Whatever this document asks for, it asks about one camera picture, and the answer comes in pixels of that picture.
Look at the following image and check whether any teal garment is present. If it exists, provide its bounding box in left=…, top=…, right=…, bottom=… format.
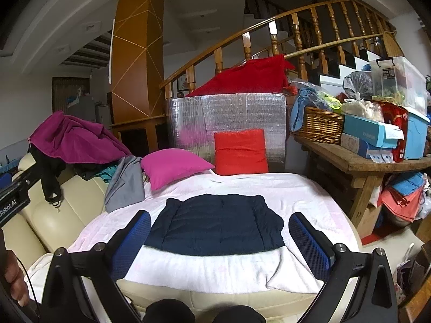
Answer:
left=94, top=165, right=119, bottom=184

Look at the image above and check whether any magenta pillow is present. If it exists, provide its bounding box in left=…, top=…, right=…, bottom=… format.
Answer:
left=141, top=148, right=215, bottom=191

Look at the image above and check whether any navy quilted jacket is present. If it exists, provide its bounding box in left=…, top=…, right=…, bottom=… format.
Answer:
left=144, top=193, right=285, bottom=257

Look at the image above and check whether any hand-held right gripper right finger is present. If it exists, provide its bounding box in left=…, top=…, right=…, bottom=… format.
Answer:
left=289, top=211, right=399, bottom=323

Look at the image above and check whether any red packaging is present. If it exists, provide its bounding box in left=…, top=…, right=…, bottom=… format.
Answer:
left=374, top=100, right=409, bottom=163

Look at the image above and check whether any white plastic bag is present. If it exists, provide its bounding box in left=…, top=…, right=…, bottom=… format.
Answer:
left=392, top=242, right=425, bottom=307

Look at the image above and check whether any pile of folded cloths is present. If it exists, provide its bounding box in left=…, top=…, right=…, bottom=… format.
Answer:
left=375, top=171, right=431, bottom=224

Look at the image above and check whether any red blanket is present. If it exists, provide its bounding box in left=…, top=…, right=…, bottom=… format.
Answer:
left=185, top=54, right=293, bottom=97

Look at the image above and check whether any red pillow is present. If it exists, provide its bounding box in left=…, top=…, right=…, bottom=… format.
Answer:
left=214, top=129, right=269, bottom=176

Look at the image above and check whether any dark garment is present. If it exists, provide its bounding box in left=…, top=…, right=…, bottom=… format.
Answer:
left=76, top=163, right=118, bottom=180

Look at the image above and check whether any purple fleece garment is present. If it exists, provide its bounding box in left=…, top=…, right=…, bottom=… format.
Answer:
left=29, top=110, right=132, bottom=165

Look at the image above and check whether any white cardboard box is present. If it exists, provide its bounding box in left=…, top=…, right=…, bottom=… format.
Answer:
left=340, top=133, right=394, bottom=164

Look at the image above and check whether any grey refrigerator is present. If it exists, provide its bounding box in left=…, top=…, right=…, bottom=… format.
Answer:
left=67, top=95, right=112, bottom=127

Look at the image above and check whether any grey garment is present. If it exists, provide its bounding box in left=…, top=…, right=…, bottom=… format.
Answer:
left=104, top=156, right=145, bottom=213

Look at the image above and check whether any wooden pillar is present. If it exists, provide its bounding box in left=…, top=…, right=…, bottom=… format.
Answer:
left=109, top=0, right=169, bottom=157

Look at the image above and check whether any light blue cardboard box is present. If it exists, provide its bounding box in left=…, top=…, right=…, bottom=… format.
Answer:
left=343, top=114, right=405, bottom=149

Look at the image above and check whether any wooden stair railing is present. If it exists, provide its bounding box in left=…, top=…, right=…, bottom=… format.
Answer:
left=160, top=0, right=405, bottom=100

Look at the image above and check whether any white cloth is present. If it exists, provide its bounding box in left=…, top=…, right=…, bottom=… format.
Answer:
left=26, top=252, right=56, bottom=305

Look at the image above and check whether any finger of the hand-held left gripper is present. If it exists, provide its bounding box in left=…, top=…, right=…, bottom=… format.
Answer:
left=15, top=163, right=39, bottom=188

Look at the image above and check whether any blue cloth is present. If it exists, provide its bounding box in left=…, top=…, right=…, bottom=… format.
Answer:
left=290, top=87, right=319, bottom=132

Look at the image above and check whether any black garment with straps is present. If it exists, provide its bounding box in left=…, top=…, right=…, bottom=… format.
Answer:
left=29, top=145, right=66, bottom=207

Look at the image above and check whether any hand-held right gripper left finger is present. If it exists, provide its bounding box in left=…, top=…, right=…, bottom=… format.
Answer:
left=42, top=209, right=152, bottom=323

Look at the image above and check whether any dark wooden door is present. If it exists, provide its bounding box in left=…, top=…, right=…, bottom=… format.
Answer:
left=52, top=77, right=91, bottom=115

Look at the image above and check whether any wooden side table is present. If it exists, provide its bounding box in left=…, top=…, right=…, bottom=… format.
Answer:
left=293, top=133, right=431, bottom=239

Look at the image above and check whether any blue plastic bin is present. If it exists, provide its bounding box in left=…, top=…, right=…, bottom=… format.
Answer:
left=402, top=106, right=431, bottom=160

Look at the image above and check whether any person's left hand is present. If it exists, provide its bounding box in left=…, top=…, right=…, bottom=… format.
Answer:
left=0, top=251, right=30, bottom=307

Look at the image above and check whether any silver foil insulation board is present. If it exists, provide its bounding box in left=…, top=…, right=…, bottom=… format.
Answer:
left=166, top=92, right=288, bottom=174

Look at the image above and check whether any white blanket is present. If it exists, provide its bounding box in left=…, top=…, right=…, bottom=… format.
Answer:
left=27, top=170, right=362, bottom=293

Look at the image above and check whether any yellow-green item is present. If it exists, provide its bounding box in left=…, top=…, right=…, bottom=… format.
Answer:
left=317, top=91, right=344, bottom=111

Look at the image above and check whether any wicker basket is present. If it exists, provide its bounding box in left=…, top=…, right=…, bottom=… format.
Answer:
left=293, top=106, right=346, bottom=145

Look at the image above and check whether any grey plastic bag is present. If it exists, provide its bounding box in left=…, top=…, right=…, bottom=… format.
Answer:
left=343, top=71, right=374, bottom=100

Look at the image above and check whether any cream bag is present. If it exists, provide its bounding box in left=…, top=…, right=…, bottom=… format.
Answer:
left=341, top=98, right=384, bottom=122

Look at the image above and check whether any cream leather sofa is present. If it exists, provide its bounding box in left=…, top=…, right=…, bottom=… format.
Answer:
left=0, top=153, right=354, bottom=323

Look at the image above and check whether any clear plastic storage box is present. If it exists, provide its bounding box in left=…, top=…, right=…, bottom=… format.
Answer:
left=369, top=55, right=428, bottom=110

